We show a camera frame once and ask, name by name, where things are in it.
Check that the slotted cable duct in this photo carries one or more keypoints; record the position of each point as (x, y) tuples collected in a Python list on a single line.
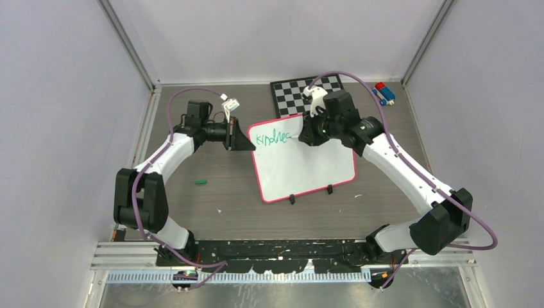
[(168, 276)]

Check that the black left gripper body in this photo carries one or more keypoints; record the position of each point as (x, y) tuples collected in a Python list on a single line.
[(229, 129)]

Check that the toy brick car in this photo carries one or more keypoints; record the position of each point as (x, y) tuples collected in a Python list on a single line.
[(385, 95)]

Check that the red-framed whiteboard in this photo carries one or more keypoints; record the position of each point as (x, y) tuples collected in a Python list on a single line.
[(286, 166)]

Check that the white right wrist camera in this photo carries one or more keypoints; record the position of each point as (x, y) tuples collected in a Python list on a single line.
[(315, 96)]

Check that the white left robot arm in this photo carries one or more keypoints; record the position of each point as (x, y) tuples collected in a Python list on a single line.
[(140, 200)]

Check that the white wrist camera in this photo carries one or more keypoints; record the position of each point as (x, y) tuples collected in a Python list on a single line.
[(228, 105), (315, 96)]

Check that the black and white chessboard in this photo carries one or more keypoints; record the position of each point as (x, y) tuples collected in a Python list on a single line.
[(287, 95)]

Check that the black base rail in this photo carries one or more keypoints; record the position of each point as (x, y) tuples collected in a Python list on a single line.
[(281, 256)]

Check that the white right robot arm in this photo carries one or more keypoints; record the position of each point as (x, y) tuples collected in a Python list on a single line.
[(443, 211)]

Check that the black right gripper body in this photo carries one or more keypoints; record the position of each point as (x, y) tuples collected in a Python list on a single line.
[(320, 129)]

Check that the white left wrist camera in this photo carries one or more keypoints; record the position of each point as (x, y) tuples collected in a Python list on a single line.
[(228, 105)]

